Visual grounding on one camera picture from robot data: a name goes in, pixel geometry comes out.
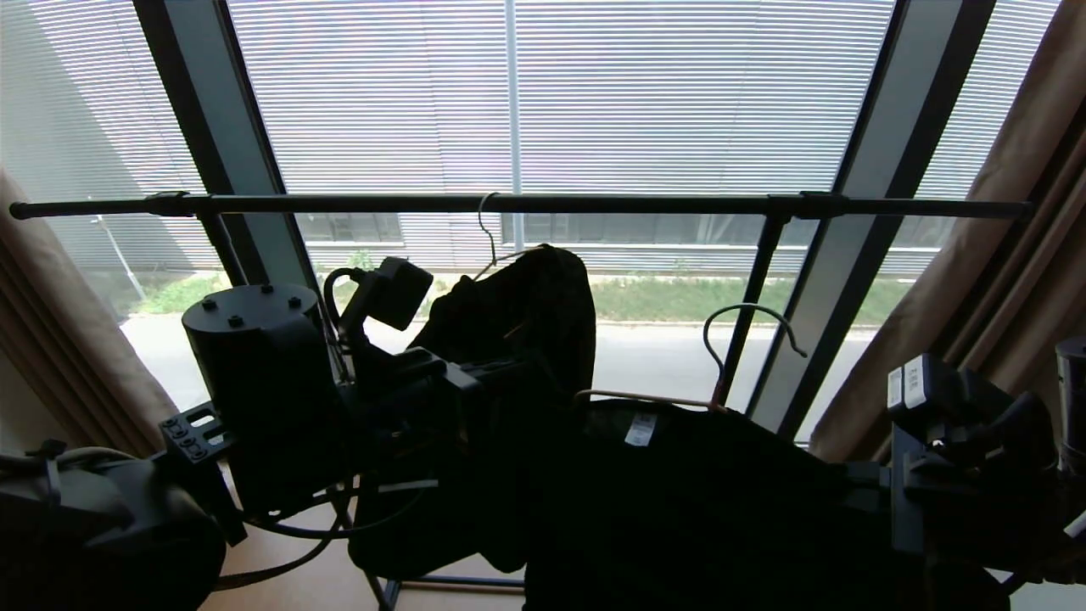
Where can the pink clothes hanger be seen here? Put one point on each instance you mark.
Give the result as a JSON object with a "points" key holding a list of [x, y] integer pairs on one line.
{"points": [[721, 365], [485, 229]]}

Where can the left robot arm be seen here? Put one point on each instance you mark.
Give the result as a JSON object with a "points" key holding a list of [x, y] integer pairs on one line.
{"points": [[263, 399]]}

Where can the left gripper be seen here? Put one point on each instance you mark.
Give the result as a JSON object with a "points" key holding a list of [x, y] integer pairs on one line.
{"points": [[416, 399]]}

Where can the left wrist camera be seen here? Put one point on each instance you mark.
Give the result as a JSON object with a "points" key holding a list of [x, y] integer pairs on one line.
{"points": [[394, 293]]}

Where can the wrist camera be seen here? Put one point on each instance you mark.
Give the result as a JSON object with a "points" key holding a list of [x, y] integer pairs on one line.
{"points": [[394, 293], [942, 399]]}

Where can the black garment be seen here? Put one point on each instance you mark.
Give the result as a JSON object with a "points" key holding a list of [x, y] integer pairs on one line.
{"points": [[679, 509], [526, 322]]}

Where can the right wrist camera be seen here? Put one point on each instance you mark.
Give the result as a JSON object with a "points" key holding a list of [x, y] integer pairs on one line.
{"points": [[942, 399]]}

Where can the window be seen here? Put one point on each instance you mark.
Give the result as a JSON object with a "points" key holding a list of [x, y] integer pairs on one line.
{"points": [[221, 127]]}

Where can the black clothes rack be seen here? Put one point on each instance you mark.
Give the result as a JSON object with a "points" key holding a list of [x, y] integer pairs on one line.
{"points": [[594, 204]]}

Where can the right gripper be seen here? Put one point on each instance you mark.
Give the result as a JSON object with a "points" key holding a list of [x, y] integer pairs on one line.
{"points": [[959, 518]]}

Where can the brown curtain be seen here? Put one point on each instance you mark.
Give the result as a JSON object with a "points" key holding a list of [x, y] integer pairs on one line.
{"points": [[59, 339], [1001, 255]]}

